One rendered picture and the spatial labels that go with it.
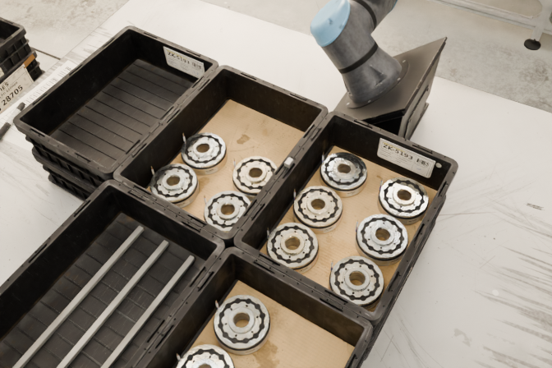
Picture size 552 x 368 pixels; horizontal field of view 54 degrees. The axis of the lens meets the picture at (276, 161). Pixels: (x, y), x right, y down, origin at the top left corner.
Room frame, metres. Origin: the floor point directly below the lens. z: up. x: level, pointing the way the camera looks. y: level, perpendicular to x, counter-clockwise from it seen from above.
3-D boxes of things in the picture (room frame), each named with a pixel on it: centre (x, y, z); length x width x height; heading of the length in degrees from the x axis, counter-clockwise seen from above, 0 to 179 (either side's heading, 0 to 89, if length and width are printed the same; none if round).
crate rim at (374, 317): (0.59, -0.14, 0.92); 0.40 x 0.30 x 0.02; 146
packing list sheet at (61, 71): (1.11, 0.63, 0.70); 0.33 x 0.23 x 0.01; 150
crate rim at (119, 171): (0.75, 0.11, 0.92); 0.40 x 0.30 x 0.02; 146
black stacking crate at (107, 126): (0.92, 0.36, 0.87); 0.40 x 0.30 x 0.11; 146
